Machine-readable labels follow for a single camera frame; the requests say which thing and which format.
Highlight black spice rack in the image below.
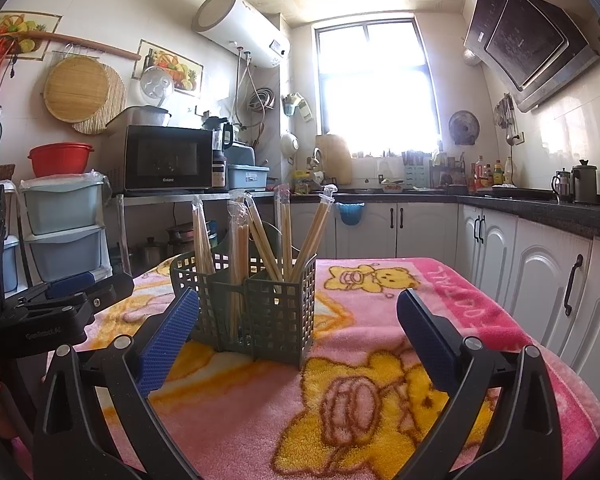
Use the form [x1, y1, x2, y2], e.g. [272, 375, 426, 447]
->
[429, 152, 467, 193]

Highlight dark metal kettle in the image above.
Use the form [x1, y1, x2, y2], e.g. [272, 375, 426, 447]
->
[571, 159, 600, 206]

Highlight blue plastic tub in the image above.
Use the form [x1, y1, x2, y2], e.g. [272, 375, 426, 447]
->
[227, 164, 271, 192]

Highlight stacked steel pots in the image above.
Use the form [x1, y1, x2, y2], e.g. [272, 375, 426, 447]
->
[166, 222, 218, 256]

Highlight blue plastic drawer tower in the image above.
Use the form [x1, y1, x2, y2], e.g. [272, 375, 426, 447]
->
[19, 172, 113, 283]

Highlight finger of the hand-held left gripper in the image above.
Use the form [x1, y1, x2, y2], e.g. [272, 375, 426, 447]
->
[2, 270, 96, 310]
[81, 271, 135, 319]

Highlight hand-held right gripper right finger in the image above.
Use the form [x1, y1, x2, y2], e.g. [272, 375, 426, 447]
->
[396, 288, 565, 480]

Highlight hanging utensil holder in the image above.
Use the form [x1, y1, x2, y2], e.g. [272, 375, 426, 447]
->
[281, 92, 315, 122]

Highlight pink printed blanket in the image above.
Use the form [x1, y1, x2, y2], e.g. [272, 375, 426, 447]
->
[72, 256, 600, 480]

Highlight green plastic utensil basket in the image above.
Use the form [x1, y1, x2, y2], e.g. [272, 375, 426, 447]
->
[170, 220, 318, 367]

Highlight small hanging utensils bunch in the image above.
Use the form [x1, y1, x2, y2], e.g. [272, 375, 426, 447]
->
[495, 92, 518, 146]

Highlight blue hanging bin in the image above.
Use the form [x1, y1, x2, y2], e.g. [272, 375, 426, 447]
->
[336, 202, 367, 227]

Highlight round bamboo mat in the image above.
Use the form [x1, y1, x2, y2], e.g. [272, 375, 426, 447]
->
[72, 65, 127, 135]

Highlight group of condiment bottles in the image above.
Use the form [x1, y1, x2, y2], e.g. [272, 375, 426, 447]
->
[469, 156, 515, 191]

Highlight white plastic food cover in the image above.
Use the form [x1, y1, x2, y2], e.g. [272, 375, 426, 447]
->
[140, 66, 176, 107]

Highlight black microwave oven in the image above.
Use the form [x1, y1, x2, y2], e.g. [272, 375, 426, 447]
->
[107, 125, 215, 195]

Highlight grey storage box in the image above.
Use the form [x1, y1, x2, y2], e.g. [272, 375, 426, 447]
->
[225, 142, 257, 166]

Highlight fruit wall poster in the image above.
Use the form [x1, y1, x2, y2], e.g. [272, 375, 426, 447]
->
[0, 10, 62, 61]
[139, 39, 204, 97]

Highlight white water heater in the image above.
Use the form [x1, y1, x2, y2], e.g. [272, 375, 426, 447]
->
[191, 0, 291, 68]

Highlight steel pot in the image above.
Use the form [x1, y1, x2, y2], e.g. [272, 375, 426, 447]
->
[105, 105, 172, 128]

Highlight wooden cutting board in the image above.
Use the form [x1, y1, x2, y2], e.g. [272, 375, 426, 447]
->
[314, 134, 352, 186]

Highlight black range hood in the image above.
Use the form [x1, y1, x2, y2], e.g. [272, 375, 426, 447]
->
[462, 0, 600, 113]

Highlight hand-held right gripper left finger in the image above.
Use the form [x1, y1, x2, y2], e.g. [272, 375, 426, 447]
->
[32, 287, 201, 480]

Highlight round bamboo tray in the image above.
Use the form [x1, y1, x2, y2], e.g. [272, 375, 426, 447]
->
[44, 56, 110, 122]

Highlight metal shelf table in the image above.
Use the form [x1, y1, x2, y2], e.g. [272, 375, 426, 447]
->
[115, 189, 281, 281]

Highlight black induction cooker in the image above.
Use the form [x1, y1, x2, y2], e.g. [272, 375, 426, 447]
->
[490, 185, 556, 201]

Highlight black kitchen countertop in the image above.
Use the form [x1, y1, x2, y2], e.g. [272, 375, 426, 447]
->
[280, 187, 600, 243]

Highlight wooden rolling pin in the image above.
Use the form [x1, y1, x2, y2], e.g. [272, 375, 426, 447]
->
[0, 31, 142, 61]

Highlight red plastic basin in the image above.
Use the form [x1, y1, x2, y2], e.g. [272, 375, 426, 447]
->
[28, 142, 95, 178]

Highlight small wall fan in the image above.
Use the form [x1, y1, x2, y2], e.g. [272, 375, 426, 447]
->
[448, 110, 481, 143]

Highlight pale plastic drawer tower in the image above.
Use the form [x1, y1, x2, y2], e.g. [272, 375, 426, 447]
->
[0, 180, 23, 296]

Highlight kitchen window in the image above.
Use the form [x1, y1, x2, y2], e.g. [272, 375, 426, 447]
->
[312, 19, 443, 157]

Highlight white kitchen base cabinets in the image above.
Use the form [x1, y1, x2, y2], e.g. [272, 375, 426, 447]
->
[280, 197, 600, 411]

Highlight black blender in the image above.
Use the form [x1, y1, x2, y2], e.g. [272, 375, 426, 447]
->
[202, 116, 234, 191]

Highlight sink faucet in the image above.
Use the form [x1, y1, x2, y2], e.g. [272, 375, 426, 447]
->
[307, 149, 326, 181]

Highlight coiled metal hose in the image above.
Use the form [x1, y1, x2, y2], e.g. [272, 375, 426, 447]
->
[247, 87, 276, 113]

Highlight bunch of chopsticks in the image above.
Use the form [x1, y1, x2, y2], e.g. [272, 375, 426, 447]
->
[190, 184, 338, 346]

